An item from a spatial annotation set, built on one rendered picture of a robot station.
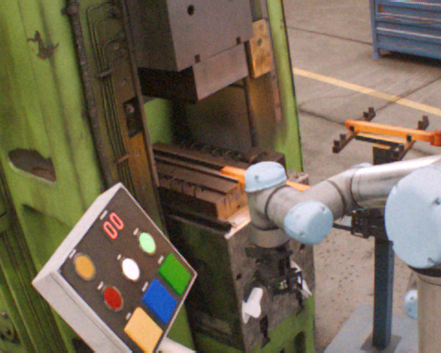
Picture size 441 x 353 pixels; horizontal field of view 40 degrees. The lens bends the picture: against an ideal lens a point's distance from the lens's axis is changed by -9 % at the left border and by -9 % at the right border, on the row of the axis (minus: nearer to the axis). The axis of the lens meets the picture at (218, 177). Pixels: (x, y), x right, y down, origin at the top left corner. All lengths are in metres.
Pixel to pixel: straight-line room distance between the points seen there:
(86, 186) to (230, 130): 0.67
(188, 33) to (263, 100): 0.56
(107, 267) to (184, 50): 0.56
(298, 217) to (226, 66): 0.67
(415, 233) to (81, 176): 0.98
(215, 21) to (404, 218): 0.96
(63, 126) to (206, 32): 0.42
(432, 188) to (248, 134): 1.35
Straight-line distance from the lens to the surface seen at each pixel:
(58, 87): 1.50
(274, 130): 2.12
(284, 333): 2.13
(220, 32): 1.65
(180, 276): 1.45
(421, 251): 0.79
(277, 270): 1.25
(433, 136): 2.01
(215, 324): 2.03
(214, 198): 1.76
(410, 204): 0.78
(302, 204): 1.11
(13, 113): 1.86
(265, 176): 1.17
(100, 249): 1.30
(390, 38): 5.79
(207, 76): 1.62
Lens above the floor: 1.83
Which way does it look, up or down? 27 degrees down
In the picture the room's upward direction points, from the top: 9 degrees counter-clockwise
